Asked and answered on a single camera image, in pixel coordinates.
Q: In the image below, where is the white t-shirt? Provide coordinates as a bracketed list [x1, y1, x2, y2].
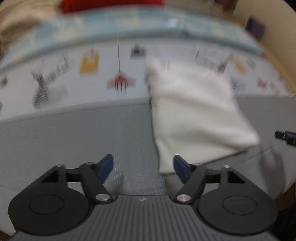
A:
[145, 59, 260, 174]

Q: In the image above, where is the printed grey bed sheet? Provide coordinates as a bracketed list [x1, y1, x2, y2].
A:
[1, 36, 295, 234]

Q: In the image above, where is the purple box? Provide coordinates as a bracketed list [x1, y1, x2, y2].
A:
[245, 18, 266, 40]

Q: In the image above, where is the light blue patterned quilt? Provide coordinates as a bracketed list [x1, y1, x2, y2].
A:
[1, 6, 263, 72]

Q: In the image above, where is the cream folded blankets stack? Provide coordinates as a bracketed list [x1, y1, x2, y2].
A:
[1, 1, 62, 52]

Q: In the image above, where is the red folded quilt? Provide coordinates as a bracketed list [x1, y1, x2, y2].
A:
[62, 0, 165, 14]

